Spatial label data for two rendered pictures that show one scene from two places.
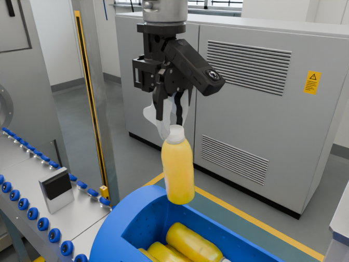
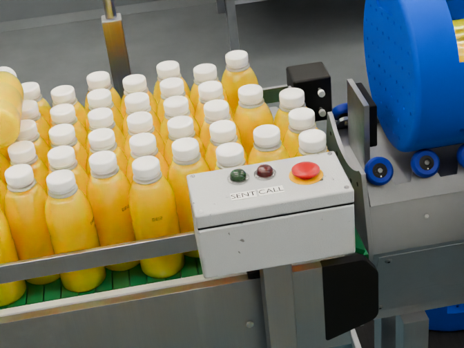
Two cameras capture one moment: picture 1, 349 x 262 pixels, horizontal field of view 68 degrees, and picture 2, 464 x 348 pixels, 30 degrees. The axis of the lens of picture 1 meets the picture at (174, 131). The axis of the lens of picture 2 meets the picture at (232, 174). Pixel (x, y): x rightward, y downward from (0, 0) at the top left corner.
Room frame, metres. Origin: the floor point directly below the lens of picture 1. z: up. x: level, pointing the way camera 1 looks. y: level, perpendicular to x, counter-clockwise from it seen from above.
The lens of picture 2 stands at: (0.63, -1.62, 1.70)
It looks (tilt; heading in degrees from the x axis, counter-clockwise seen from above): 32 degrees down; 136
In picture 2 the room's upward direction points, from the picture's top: 7 degrees counter-clockwise
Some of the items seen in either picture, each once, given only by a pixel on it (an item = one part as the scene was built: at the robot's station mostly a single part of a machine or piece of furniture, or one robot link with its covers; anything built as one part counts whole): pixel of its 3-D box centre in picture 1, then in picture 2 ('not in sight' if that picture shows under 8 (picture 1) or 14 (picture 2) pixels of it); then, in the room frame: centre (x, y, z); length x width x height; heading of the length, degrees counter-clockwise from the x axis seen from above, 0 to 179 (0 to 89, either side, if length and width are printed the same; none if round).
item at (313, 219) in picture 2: not in sight; (270, 213); (0.00, -0.94, 1.05); 0.20 x 0.10 x 0.10; 51
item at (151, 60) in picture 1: (162, 59); not in sight; (0.48, 0.02, 1.56); 0.09 x 0.08 x 0.12; 51
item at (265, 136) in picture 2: not in sight; (266, 135); (-0.10, -0.82, 1.07); 0.04 x 0.04 x 0.02
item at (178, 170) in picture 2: not in sight; (192, 201); (-0.18, -0.91, 0.98); 0.07 x 0.07 x 0.17
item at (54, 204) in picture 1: (58, 191); not in sight; (0.75, 0.44, 1.00); 0.10 x 0.04 x 0.15; 141
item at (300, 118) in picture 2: not in sight; (302, 118); (-0.09, -0.75, 1.07); 0.04 x 0.04 x 0.02
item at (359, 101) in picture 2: not in sight; (362, 124); (-0.09, -0.60, 0.99); 0.10 x 0.02 x 0.12; 141
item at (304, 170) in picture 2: not in sight; (305, 171); (0.04, -0.90, 1.11); 0.04 x 0.04 x 0.01
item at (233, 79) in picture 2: not in sight; (241, 105); (-0.32, -0.65, 0.98); 0.07 x 0.07 x 0.17
